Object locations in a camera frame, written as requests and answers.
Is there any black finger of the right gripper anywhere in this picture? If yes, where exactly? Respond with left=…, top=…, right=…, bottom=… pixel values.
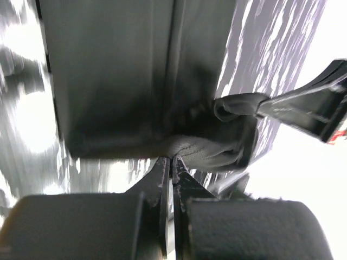
left=257, top=60, right=346, bottom=142

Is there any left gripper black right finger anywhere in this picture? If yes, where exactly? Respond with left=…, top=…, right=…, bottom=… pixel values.
left=172, top=157, right=332, bottom=259

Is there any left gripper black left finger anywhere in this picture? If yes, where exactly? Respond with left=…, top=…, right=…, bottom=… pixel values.
left=1, top=158, right=170, bottom=259

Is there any black t shirt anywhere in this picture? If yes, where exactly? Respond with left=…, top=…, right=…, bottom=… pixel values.
left=37, top=1, right=265, bottom=171

